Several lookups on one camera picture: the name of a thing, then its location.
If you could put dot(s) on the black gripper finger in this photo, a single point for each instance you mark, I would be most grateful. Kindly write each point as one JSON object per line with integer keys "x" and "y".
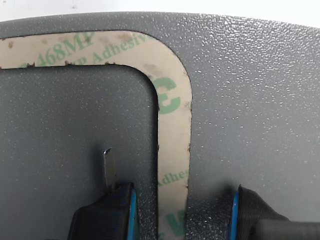
{"x": 260, "y": 215}
{"x": 107, "y": 212}

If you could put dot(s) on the dark grey textured tray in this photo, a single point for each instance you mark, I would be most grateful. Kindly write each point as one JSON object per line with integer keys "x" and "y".
{"x": 250, "y": 100}

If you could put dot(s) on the rectangular frame with tan adhesive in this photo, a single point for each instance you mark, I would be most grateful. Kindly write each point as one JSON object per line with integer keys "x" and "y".
{"x": 173, "y": 130}

